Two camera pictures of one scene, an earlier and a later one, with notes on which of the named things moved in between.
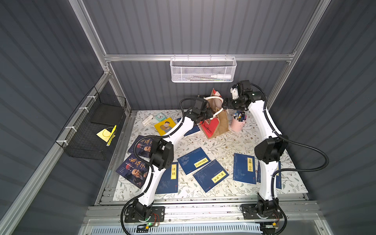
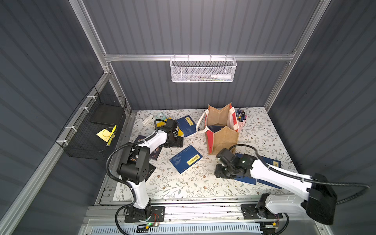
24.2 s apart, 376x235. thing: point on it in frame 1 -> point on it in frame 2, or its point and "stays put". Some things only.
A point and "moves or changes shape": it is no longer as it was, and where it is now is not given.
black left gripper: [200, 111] -> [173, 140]
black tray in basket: [107, 114] stays put
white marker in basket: [227, 77] stays put
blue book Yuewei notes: [194, 160] moves or changes shape
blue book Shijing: [169, 181] -> [215, 128]
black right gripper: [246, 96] -> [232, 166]
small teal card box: [160, 117] stays put
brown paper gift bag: [219, 124] moves or changes shape
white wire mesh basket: [202, 69] stays put
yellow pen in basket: [111, 136] stays put
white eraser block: [148, 120] stays put
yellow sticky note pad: [105, 134] stays put
